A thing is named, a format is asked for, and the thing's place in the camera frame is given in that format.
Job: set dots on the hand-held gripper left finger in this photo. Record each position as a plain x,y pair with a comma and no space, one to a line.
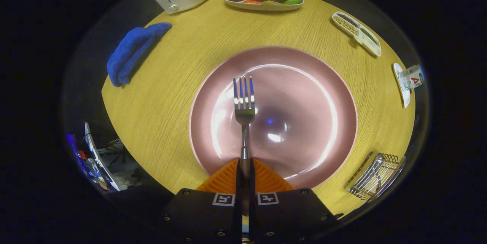
201,213

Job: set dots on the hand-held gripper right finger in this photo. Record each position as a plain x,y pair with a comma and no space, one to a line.
289,213

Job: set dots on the pink round plate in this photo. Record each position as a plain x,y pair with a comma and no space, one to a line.
304,103

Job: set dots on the white flat panel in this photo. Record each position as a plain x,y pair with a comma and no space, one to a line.
99,158

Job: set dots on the purple lit device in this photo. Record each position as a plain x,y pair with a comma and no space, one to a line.
74,149

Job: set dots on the white square coaster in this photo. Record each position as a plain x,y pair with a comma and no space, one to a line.
405,98

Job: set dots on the blue folded cloth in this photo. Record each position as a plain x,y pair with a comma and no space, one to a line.
129,50

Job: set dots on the white drink bottle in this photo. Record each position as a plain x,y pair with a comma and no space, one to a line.
412,78

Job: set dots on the white divided bean tray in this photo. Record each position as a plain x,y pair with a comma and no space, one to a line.
357,32

